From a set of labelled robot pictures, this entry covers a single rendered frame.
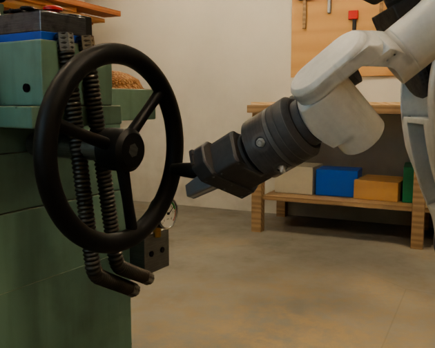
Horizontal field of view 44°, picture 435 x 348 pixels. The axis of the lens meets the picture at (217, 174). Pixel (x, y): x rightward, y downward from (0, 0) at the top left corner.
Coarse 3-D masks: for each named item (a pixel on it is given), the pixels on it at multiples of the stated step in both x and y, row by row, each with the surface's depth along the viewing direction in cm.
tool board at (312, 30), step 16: (304, 0) 391; (320, 0) 388; (336, 0) 383; (352, 0) 379; (304, 16) 392; (320, 16) 389; (336, 16) 385; (352, 16) 378; (368, 16) 376; (304, 32) 396; (320, 32) 391; (336, 32) 386; (304, 48) 397; (320, 48) 392; (304, 64) 398
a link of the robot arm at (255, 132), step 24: (264, 120) 70; (216, 144) 74; (240, 144) 73; (264, 144) 70; (192, 168) 74; (216, 168) 73; (240, 168) 73; (264, 168) 71; (288, 168) 72; (240, 192) 78
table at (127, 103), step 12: (120, 96) 101; (132, 96) 103; (144, 96) 106; (0, 108) 75; (12, 108) 74; (24, 108) 73; (36, 108) 73; (84, 108) 80; (108, 108) 84; (120, 108) 87; (132, 108) 104; (0, 120) 75; (12, 120) 74; (24, 120) 73; (84, 120) 80; (108, 120) 85; (120, 120) 87
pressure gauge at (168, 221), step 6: (150, 204) 104; (174, 204) 107; (168, 210) 105; (174, 210) 107; (168, 216) 106; (174, 216) 107; (162, 222) 104; (168, 222) 106; (174, 222) 107; (156, 228) 106; (162, 228) 104; (168, 228) 105; (156, 234) 106
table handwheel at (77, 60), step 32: (64, 64) 66; (96, 64) 69; (128, 64) 75; (64, 96) 64; (160, 96) 81; (64, 128) 66; (128, 128) 74; (96, 160) 77; (128, 160) 73; (128, 192) 77; (160, 192) 84; (64, 224) 66; (128, 224) 78
